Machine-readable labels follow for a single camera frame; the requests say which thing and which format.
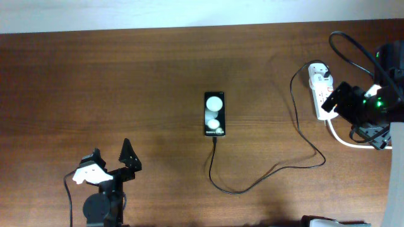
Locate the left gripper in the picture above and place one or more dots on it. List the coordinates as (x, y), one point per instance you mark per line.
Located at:
(132, 163)

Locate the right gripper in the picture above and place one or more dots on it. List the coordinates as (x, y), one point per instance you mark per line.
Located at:
(348, 93)

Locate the black smartphone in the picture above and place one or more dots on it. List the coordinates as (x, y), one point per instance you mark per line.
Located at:
(214, 115)

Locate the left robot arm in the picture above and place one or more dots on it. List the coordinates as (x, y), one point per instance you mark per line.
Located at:
(106, 207)

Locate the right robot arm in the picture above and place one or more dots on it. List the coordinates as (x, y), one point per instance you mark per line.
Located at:
(384, 108)

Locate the white USB charger adapter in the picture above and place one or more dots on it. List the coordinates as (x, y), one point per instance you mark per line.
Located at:
(319, 76)

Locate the white power strip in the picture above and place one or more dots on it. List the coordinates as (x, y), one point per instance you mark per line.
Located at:
(319, 96)

